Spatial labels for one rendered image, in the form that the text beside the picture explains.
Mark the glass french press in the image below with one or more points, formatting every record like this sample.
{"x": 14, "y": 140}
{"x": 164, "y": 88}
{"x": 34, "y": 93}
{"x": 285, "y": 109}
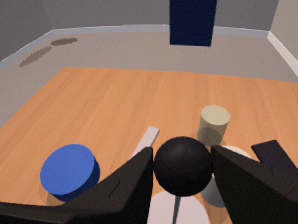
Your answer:
{"x": 183, "y": 167}

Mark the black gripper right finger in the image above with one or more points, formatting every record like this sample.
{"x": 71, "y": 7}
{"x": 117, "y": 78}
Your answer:
{"x": 254, "y": 193}

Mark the light grey flat bar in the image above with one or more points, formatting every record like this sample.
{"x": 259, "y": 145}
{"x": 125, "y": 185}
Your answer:
{"x": 147, "y": 140}

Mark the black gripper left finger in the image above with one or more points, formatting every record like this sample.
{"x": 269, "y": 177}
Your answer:
{"x": 122, "y": 198}

